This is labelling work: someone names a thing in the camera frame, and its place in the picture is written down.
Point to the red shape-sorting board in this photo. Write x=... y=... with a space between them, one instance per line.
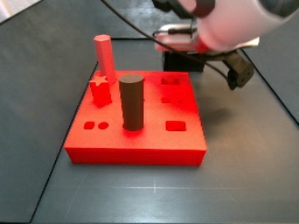
x=170 y=140

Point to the dark cylinder peg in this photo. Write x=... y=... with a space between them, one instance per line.
x=131 y=87

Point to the red star peg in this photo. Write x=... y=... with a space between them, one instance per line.
x=99 y=86

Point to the black curved stand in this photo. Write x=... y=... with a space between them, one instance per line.
x=177 y=63

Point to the red octagonal peg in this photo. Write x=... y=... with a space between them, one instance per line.
x=106 y=57

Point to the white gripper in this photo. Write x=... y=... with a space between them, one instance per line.
x=183 y=39

